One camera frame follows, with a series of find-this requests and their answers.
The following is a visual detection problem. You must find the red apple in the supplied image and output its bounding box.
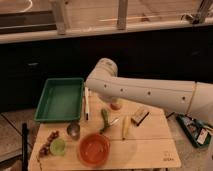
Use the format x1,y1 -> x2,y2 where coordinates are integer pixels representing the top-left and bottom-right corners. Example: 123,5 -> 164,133
110,103 -> 122,110

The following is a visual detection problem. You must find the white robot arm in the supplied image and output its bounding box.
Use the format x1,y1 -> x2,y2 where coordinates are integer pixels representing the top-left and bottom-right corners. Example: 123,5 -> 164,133
86,58 -> 213,125

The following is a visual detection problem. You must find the small metal cup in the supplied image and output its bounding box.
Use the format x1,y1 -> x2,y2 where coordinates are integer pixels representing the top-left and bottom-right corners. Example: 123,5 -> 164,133
67,122 -> 80,140

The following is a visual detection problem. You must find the small green cup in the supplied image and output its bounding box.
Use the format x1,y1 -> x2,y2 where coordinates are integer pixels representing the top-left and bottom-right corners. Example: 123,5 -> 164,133
50,138 -> 65,155

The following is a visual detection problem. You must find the green plastic tray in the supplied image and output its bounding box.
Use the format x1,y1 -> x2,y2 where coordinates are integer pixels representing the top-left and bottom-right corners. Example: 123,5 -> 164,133
34,78 -> 84,123

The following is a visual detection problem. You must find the orange plastic bowl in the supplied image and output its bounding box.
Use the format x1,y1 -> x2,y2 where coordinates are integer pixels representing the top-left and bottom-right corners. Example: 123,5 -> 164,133
77,133 -> 110,168

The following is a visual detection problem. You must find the bunch of red grapes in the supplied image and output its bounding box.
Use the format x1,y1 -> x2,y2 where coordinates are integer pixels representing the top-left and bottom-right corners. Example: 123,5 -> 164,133
38,131 -> 59,158

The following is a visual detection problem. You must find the black pole stand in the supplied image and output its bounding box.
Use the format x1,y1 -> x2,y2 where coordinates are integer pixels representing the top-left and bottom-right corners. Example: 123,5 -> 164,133
22,123 -> 28,171

